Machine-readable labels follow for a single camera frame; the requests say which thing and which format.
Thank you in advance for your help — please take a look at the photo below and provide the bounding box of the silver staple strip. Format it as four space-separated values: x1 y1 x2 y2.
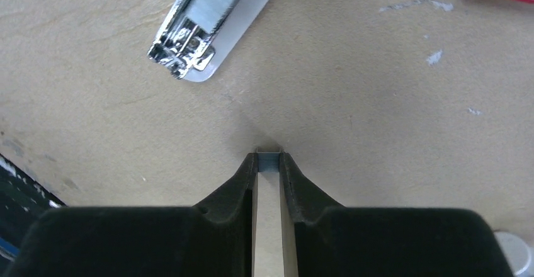
256 149 281 173

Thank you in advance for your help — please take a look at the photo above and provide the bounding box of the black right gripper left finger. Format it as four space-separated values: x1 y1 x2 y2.
6 153 258 276

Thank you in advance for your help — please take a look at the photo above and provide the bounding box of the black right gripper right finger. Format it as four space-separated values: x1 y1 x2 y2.
279 153 513 276

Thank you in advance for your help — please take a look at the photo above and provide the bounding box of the white stapler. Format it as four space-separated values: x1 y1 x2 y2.
494 231 533 277
147 0 269 82

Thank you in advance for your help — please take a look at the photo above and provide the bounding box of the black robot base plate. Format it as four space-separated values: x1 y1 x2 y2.
1 156 65 270

